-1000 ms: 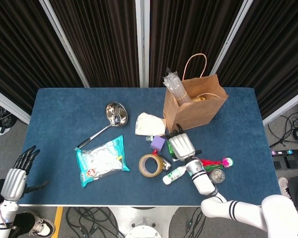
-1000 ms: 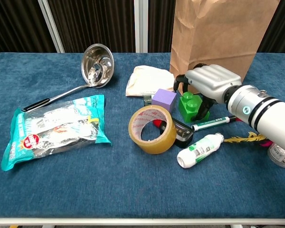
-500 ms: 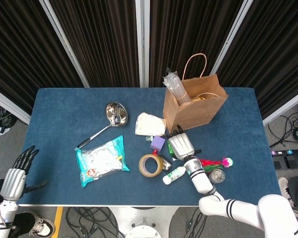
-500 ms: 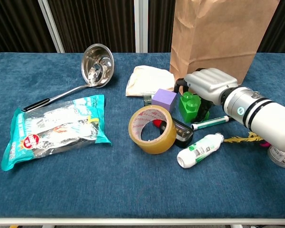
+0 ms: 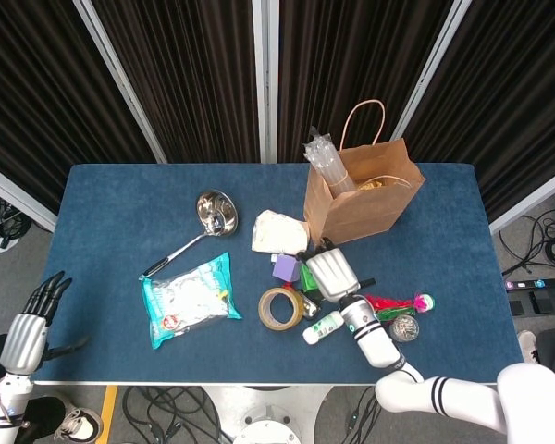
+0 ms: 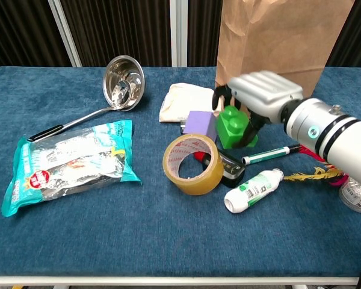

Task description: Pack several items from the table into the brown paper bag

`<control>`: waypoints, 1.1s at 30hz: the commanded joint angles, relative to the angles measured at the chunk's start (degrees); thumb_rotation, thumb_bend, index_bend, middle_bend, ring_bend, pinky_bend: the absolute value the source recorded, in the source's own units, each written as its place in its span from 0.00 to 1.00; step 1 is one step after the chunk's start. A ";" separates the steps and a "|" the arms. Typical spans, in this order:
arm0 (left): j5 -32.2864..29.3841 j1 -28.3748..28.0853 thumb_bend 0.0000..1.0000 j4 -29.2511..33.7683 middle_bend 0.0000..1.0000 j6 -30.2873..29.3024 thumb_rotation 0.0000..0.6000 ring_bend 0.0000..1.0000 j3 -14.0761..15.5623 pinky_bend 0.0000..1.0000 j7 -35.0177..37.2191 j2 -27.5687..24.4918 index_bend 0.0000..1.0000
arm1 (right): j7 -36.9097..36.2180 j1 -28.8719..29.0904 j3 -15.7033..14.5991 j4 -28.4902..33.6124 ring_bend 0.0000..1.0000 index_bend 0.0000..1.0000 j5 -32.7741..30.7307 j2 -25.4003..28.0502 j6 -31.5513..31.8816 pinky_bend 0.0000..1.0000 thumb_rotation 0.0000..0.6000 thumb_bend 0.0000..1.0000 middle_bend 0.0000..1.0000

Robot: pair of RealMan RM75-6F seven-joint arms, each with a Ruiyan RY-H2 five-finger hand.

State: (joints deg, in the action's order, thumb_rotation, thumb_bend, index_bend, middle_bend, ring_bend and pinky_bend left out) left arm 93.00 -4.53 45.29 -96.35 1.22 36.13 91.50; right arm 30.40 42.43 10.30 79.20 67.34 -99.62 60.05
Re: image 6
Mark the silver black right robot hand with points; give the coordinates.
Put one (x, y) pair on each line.
(264, 93)

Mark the green toy building brick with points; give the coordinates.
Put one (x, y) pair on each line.
(231, 129)

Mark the brown paper carrier bag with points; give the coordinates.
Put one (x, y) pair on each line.
(273, 39)

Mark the green white marker pen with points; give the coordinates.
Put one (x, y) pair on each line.
(264, 155)

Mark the purple foam cube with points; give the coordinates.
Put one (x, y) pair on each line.
(198, 123)

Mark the cream cloth pouch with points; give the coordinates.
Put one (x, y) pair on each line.
(183, 99)

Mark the small clear glass block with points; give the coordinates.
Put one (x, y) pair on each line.
(183, 128)

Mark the small red object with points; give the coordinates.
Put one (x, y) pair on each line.
(200, 156)

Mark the colourful feather shuttlecock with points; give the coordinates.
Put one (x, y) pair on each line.
(301, 176)

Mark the white plastic bottle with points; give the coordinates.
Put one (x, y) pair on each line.
(249, 192)

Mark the brown packing tape roll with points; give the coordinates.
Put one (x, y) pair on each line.
(198, 184)

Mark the clear tub of paper clips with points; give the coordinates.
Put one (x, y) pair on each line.
(356, 198)

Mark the teal frozen food packet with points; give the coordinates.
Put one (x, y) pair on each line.
(69, 162)

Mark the aluminium frame post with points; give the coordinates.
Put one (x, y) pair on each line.
(178, 33)
(64, 33)

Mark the white metal table frame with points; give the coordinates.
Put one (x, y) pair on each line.
(168, 280)

